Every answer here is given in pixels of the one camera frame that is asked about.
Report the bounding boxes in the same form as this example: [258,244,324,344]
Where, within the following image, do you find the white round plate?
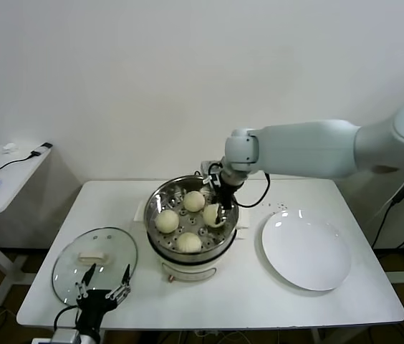
[261,209,352,292]

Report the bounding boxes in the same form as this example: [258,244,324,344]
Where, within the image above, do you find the white steamed baozi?
[182,191,205,213]
[202,203,226,229]
[155,209,180,234]
[176,231,203,254]

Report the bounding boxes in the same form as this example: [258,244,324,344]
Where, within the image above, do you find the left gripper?
[75,263,132,333]

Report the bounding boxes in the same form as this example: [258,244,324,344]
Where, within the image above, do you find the glass lid with cream handle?
[51,226,139,307]

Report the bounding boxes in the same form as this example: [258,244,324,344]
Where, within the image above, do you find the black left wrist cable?
[53,304,81,333]

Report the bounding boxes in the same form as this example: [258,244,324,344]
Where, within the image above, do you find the black cable on side table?
[0,152,42,171]

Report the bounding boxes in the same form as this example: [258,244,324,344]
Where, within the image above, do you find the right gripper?
[213,181,241,226]

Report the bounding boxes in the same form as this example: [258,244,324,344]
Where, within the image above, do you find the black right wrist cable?
[237,173,271,209]

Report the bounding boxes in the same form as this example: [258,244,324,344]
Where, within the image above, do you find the stainless steel steamer basket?
[143,175,241,259]

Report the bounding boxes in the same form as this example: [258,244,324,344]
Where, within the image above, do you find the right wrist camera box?
[201,161,224,187]

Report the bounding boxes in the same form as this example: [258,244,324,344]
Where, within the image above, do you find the white side table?
[0,144,52,309]

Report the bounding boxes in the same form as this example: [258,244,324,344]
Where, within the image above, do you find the tangled floor cables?
[173,331,260,344]

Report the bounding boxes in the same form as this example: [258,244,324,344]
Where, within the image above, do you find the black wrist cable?
[53,304,81,333]
[237,173,271,209]

